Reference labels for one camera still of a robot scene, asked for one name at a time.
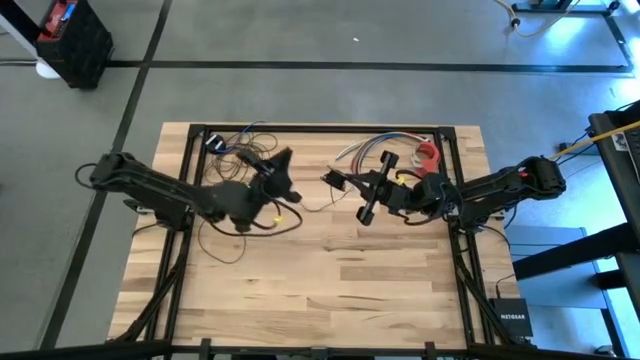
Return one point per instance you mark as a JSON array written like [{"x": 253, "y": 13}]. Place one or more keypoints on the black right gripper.
[{"x": 400, "y": 192}]

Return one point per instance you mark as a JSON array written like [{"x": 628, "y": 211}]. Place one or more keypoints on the red tape dispenser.
[{"x": 427, "y": 155}]

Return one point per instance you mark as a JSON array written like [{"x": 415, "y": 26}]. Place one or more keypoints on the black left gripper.
[{"x": 237, "y": 202}]

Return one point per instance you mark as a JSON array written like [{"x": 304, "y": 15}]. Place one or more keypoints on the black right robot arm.
[{"x": 500, "y": 185}]

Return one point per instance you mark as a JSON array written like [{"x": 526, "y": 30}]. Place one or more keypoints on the black side desk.
[{"x": 612, "y": 175}]

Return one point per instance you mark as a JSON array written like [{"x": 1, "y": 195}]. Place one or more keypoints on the black stand base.
[{"x": 555, "y": 7}]

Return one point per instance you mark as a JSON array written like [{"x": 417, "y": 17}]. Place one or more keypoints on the black floor stand bar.
[{"x": 20, "y": 27}]

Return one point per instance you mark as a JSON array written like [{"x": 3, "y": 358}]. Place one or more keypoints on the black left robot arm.
[{"x": 150, "y": 182}]

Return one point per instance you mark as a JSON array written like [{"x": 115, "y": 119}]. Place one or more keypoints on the black Netgear network switch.
[{"x": 511, "y": 317}]

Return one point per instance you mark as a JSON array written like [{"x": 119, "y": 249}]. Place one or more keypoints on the blue round device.
[{"x": 215, "y": 143}]

